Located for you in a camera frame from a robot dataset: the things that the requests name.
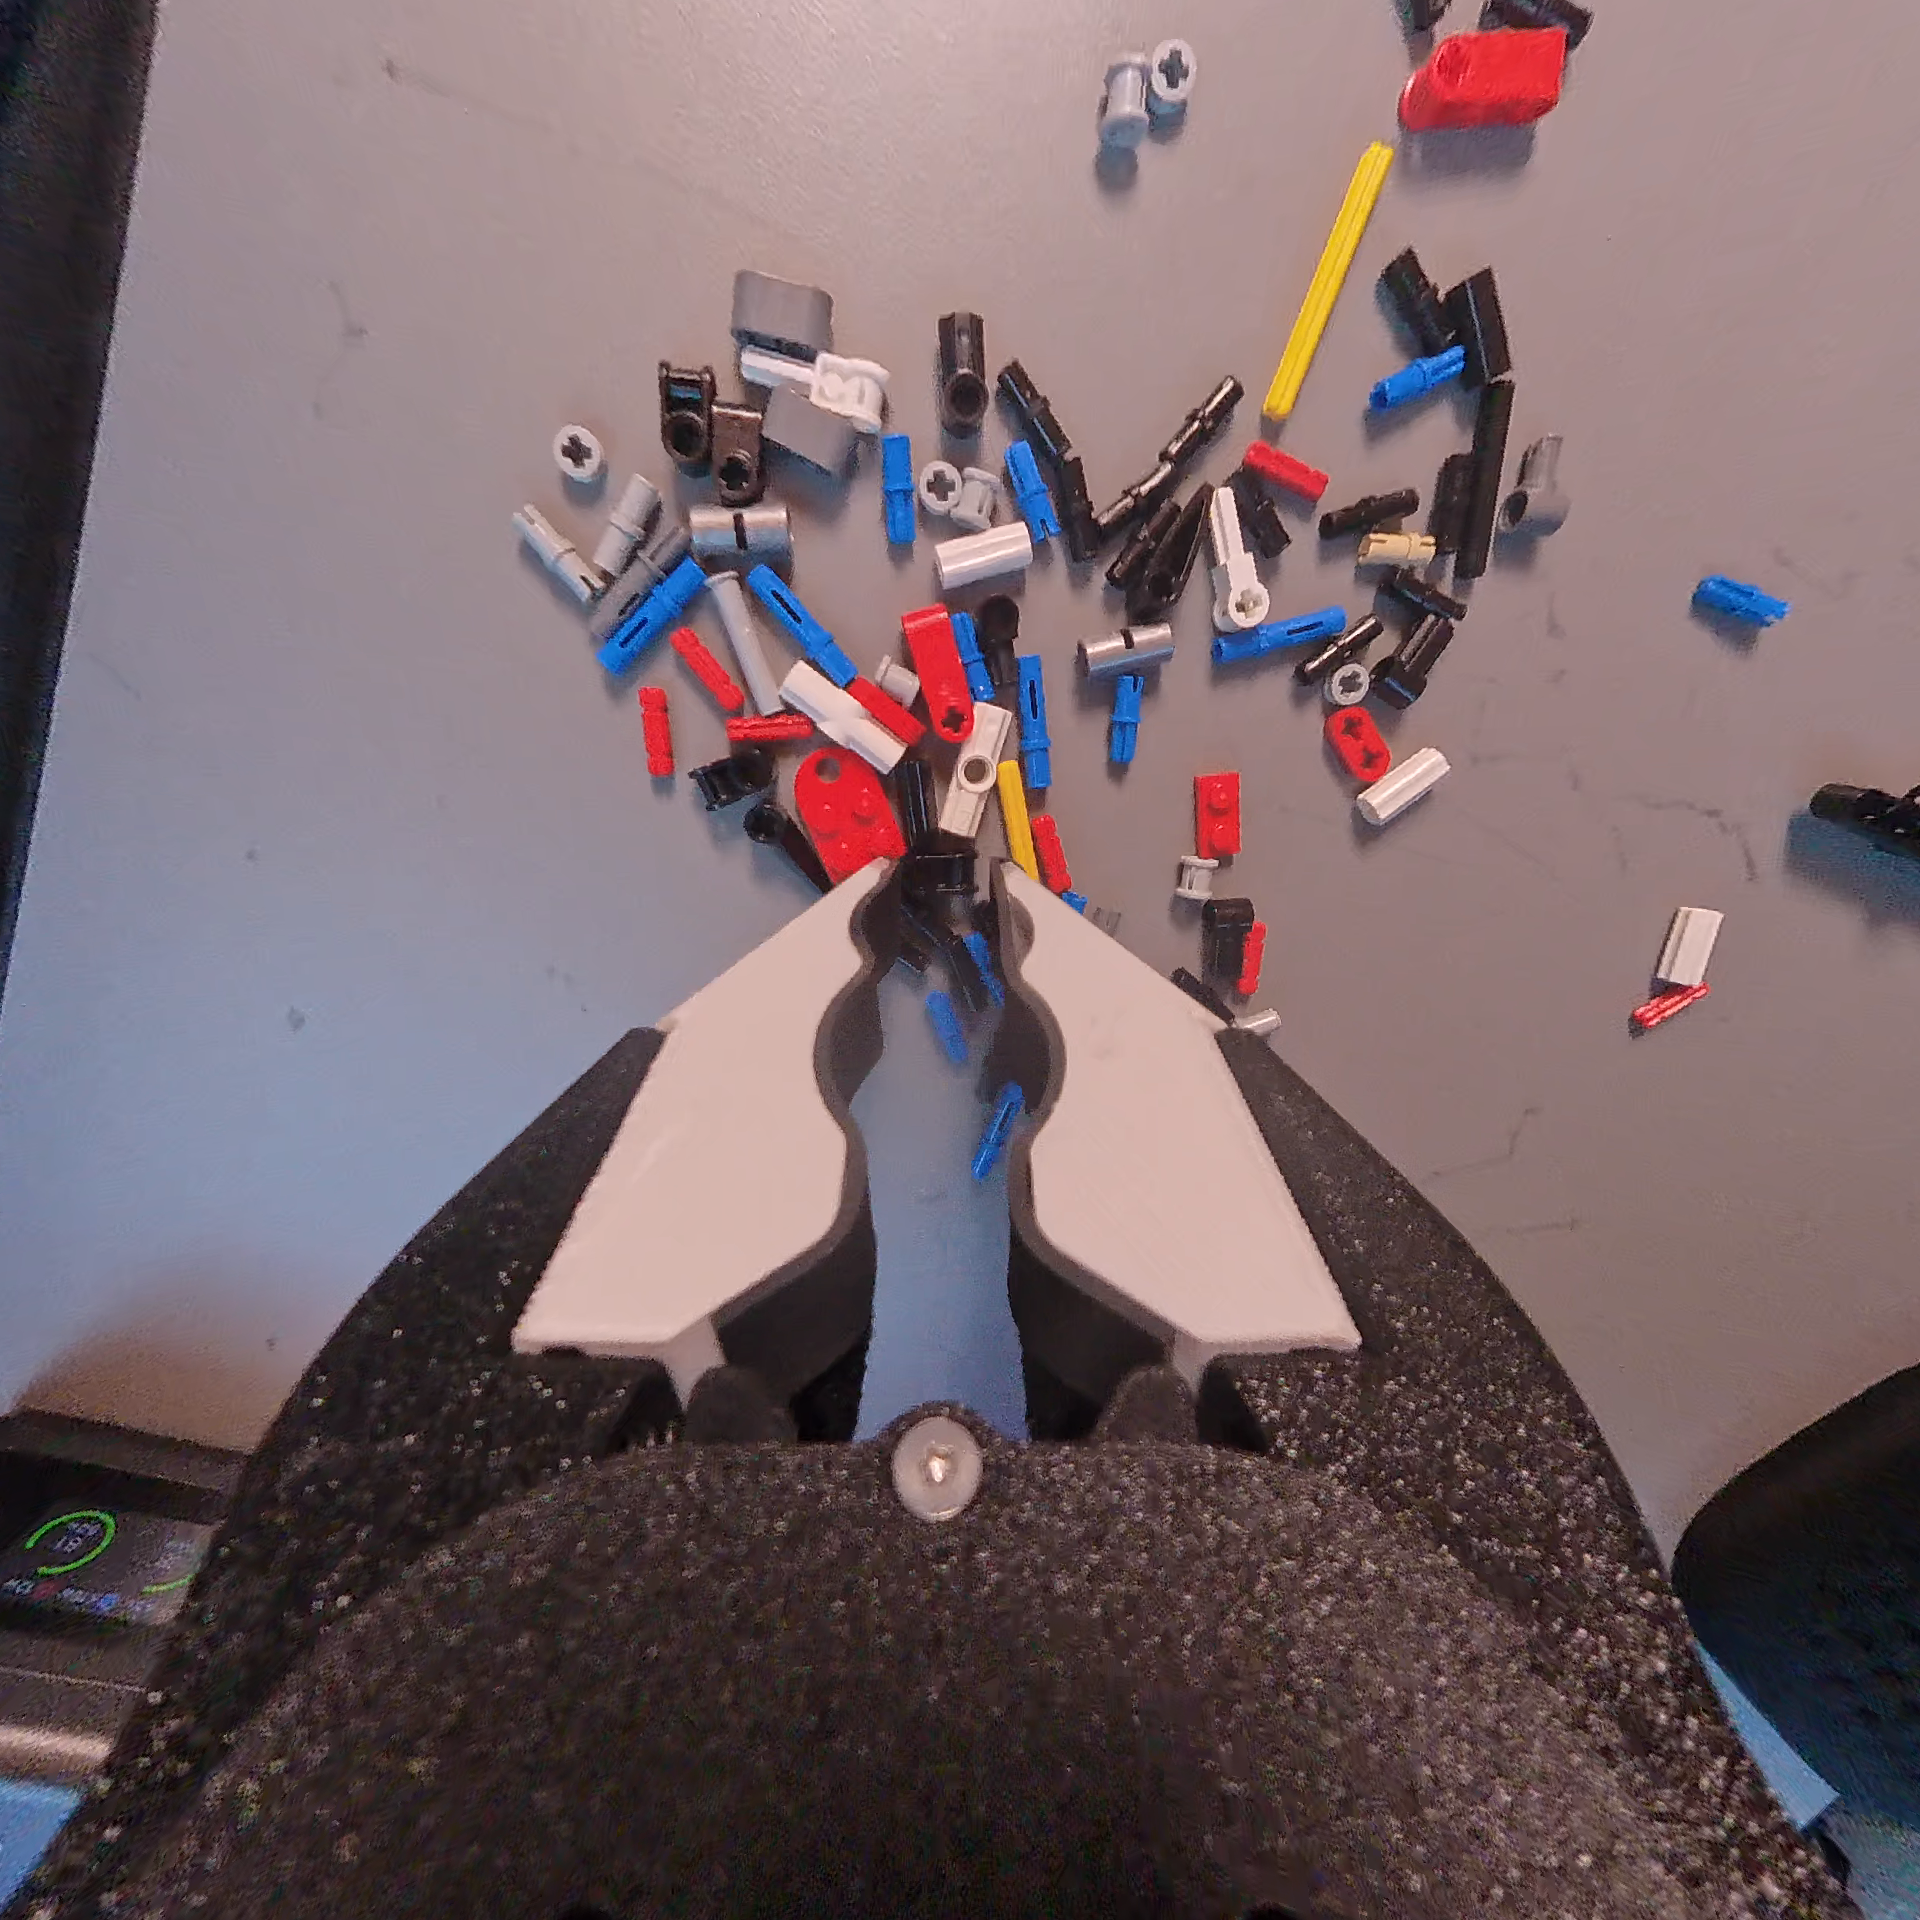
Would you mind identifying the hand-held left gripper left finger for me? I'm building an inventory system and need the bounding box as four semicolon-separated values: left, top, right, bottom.
509;862;902;1393

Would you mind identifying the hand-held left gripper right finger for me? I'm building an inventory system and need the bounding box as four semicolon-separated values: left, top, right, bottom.
990;862;1364;1385

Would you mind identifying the pile of small brick parts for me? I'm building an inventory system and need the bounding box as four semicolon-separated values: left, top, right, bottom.
509;0;1596;1186

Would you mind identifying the white spotted brick truck model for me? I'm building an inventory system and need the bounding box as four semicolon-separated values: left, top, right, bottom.
1808;780;1920;860

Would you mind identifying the grey desk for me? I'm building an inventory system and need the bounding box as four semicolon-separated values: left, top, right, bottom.
0;0;1920;1652

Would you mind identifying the light grey brick connector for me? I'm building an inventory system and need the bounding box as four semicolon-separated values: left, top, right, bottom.
1096;36;1204;148

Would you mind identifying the small black action camera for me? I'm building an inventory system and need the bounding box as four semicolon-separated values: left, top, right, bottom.
0;1411;255;1788

